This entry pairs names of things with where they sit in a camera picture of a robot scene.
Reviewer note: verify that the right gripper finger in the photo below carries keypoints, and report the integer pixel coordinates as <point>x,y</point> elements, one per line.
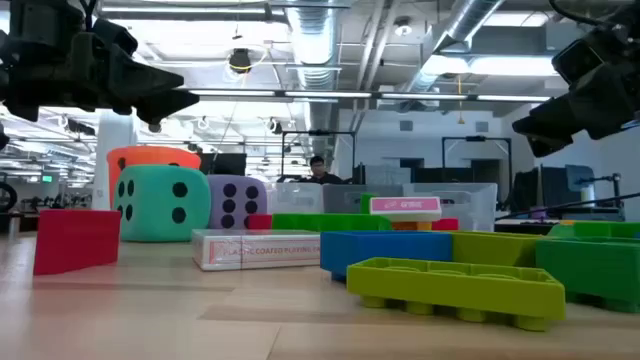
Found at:
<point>547,146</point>
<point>555,120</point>

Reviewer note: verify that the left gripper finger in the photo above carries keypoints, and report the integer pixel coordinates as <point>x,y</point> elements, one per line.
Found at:
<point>165,107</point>
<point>140,77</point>

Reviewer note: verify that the teal foam die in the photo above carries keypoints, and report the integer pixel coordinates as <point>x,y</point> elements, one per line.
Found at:
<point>155,205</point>

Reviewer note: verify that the purple foam die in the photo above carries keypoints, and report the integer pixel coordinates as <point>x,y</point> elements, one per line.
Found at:
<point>239,200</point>

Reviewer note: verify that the red toy brick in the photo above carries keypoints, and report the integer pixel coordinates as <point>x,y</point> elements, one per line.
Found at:
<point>445,224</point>
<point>260,221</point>

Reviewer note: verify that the dark green toy brick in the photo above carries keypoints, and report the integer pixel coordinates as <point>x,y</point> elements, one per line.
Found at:
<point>590,270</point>

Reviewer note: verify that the yellow toy brick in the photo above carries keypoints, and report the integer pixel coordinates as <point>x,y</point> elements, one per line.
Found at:
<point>410,226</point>

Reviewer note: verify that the red wedge block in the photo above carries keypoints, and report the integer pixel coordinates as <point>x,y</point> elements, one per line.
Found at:
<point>75,240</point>

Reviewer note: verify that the blue toy brick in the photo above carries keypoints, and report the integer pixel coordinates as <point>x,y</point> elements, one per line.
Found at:
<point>385,252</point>

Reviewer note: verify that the long green toy brick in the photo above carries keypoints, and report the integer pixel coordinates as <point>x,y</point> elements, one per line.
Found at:
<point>325,222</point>

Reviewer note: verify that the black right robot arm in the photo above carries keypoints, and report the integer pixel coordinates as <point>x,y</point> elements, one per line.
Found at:
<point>627,20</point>

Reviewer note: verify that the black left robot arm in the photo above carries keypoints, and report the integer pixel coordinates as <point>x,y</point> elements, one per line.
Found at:
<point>2,136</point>

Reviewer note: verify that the black office monitors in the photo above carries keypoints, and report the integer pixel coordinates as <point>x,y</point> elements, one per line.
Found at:
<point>550,187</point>

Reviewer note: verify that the blue chair back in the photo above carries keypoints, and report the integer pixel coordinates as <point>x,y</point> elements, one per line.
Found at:
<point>577,175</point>

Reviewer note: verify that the orange plastic bucket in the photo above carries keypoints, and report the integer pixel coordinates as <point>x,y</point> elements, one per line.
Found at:
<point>150,156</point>

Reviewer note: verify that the white pillar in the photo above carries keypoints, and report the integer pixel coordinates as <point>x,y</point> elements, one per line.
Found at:
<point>115,135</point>

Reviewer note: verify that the white bottle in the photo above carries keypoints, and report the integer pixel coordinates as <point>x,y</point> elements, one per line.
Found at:
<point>587,196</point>

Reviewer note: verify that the purple cup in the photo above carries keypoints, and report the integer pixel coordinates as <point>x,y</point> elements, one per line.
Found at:
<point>539,212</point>

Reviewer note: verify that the black monitor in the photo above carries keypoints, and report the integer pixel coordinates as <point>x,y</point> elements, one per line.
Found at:
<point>225,164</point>

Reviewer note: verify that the black ceiling dome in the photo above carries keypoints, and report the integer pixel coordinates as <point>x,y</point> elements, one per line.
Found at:
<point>240,61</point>

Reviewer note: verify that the long ceiling light strip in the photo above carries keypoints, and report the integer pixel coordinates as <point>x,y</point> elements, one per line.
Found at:
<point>420,96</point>

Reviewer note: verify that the person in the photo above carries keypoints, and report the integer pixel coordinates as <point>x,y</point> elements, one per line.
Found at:
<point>317,165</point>

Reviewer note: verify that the lime green thin toy brick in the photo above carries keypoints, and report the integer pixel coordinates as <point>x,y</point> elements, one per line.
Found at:
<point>450,287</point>

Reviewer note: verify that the grey plastic bin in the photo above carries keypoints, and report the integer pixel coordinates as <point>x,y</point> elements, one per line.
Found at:
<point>340,197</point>

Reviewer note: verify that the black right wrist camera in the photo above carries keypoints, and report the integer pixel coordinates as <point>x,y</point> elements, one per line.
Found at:
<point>575,60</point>

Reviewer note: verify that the black frame rig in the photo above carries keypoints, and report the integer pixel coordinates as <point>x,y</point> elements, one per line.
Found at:
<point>320,133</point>
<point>475,138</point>

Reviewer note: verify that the silver slanted ceiling duct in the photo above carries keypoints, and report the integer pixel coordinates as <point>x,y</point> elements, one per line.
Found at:
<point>475,15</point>

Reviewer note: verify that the silver round ceiling duct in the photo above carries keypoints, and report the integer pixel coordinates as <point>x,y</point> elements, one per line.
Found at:
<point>315,40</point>

